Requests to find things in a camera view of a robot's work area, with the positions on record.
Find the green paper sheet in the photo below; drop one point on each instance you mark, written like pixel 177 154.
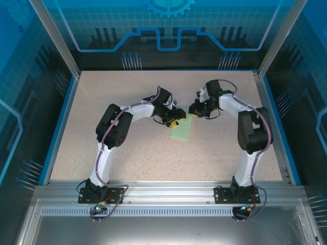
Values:
pixel 182 130

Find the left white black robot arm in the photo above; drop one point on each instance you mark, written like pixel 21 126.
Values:
pixel 115 127

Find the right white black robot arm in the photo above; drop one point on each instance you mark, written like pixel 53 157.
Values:
pixel 253 127

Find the blue table side strip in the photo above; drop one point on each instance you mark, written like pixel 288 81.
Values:
pixel 280 127
pixel 60 127

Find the blue gear print panel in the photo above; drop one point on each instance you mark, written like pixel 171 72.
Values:
pixel 166 20

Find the blue circuit print side panel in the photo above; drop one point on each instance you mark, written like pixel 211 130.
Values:
pixel 306 89
pixel 20 76

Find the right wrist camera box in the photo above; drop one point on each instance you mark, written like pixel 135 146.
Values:
pixel 202 95

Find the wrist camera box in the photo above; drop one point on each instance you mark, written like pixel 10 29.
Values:
pixel 174 102
pixel 202 95

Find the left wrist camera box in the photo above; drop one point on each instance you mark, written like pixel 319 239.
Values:
pixel 174 102

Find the aluminium mounting rail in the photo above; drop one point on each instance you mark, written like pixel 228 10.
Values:
pixel 168 191

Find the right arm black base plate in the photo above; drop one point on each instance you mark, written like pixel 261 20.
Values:
pixel 222 195

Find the aluminium frame post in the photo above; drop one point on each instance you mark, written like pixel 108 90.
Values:
pixel 278 38
pixel 58 40

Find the aluminium table side rail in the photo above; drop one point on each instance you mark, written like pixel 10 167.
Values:
pixel 282 168

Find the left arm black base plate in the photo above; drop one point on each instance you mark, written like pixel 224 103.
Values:
pixel 84 197

